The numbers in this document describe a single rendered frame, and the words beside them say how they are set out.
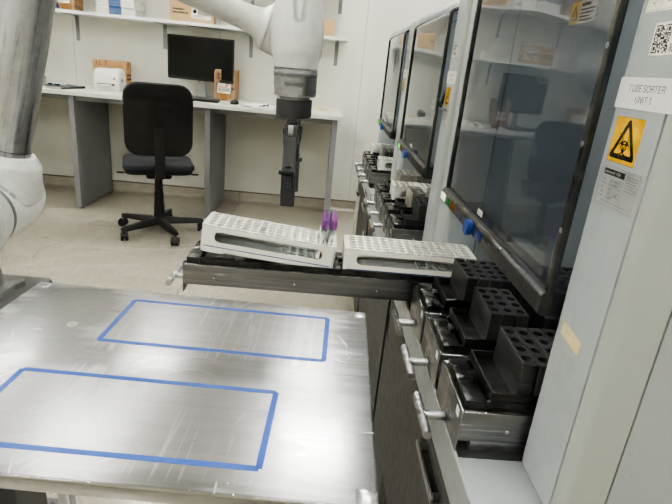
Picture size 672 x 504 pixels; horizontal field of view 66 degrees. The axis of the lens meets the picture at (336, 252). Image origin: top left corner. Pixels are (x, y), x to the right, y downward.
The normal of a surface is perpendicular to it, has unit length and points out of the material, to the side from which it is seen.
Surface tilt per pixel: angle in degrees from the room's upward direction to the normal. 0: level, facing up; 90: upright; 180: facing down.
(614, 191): 90
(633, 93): 90
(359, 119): 90
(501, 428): 90
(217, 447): 0
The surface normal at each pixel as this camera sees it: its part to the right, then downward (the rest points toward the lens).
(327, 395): 0.09, -0.94
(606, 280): -1.00, -0.08
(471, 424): 0.01, 0.34
